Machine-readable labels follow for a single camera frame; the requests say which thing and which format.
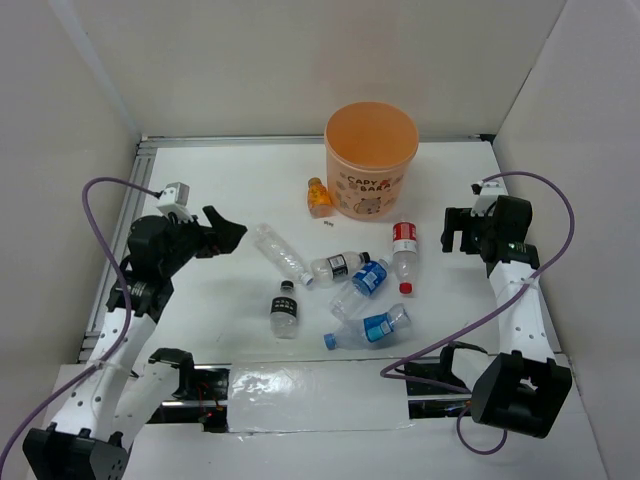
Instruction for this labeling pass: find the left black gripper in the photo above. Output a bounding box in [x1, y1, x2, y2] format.
[159, 205, 246, 276]

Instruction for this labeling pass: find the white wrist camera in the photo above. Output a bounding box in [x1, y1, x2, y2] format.
[471, 181, 506, 217]
[156, 182, 193, 223]

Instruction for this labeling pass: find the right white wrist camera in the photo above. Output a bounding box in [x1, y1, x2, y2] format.
[471, 181, 506, 217]

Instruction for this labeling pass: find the clear crushed bottle no label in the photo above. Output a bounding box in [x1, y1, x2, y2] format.
[254, 223, 314, 287]

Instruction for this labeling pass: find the aluminium frame rail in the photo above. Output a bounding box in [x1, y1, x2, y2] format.
[79, 133, 494, 361]

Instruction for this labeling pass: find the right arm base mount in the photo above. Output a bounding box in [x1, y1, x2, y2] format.
[394, 358, 471, 420]

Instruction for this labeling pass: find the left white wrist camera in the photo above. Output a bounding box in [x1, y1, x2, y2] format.
[156, 182, 193, 223]

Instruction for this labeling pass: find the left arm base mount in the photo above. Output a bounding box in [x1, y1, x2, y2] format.
[147, 364, 231, 433]

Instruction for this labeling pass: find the blue label bottle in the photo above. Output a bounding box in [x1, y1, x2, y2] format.
[329, 256, 392, 321]
[323, 303, 411, 351]

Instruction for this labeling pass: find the black label bottle lying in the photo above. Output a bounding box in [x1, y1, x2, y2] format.
[310, 251, 371, 287]

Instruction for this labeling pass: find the black label bottle short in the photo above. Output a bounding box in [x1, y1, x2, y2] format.
[270, 280, 299, 339]

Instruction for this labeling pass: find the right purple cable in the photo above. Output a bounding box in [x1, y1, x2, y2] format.
[380, 171, 575, 456]

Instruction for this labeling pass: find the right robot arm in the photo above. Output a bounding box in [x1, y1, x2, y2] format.
[436, 195, 572, 438]

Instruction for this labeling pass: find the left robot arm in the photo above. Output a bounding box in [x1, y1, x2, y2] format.
[22, 206, 247, 479]

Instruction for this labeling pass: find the small orange juice bottle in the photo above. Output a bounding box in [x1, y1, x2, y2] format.
[307, 177, 333, 218]

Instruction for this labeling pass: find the red label cola bottle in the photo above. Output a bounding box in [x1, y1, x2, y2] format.
[392, 220, 418, 295]

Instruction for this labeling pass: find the orange plastic capybara bin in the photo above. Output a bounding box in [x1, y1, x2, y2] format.
[324, 102, 419, 221]

